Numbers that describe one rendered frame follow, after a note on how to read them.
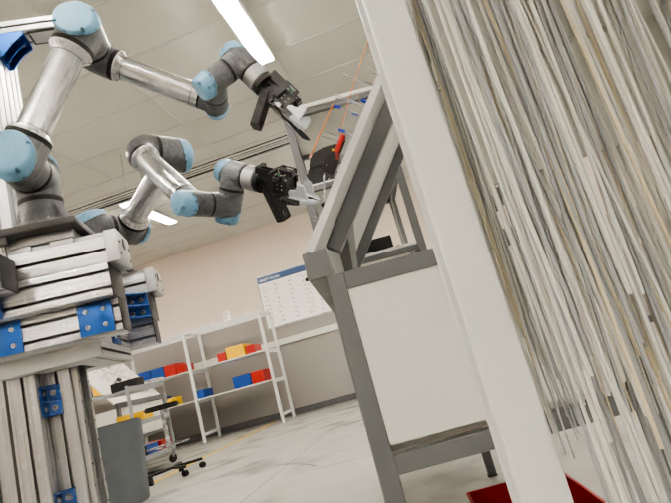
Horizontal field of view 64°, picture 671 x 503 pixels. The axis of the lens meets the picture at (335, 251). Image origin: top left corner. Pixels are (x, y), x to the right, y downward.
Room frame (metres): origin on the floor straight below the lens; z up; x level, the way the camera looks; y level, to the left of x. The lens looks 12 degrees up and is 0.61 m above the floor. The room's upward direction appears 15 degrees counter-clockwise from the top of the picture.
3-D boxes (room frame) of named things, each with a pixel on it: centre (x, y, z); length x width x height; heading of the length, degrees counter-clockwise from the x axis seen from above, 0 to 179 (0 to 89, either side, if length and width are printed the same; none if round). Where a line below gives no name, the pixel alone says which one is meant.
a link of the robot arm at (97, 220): (1.90, 0.85, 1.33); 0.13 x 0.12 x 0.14; 139
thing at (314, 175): (2.59, -0.11, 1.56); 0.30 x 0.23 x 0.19; 91
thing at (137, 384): (6.47, 2.82, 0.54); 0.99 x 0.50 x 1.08; 173
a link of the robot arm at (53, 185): (1.40, 0.77, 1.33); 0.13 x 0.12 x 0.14; 12
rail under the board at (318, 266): (1.76, 0.05, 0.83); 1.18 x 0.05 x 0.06; 0
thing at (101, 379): (7.51, 3.47, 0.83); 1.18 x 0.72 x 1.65; 172
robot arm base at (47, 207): (1.40, 0.77, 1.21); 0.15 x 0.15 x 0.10
